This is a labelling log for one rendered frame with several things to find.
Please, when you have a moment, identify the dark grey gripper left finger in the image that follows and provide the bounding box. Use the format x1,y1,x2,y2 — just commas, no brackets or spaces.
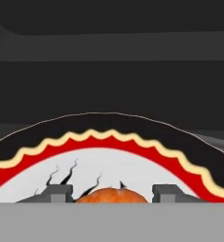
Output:
15,183,75,204

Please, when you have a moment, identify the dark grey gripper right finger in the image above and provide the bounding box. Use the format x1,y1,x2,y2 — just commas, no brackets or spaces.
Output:
151,183,206,204

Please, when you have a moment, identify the orange shrimp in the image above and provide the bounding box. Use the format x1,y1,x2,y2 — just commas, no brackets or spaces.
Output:
75,181,149,204

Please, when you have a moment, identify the black red white patterned plate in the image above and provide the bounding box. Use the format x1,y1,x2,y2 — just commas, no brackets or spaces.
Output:
0,112,224,204

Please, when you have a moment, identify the dark grey microwave oven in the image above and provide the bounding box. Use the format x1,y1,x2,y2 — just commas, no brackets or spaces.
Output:
0,0,224,159

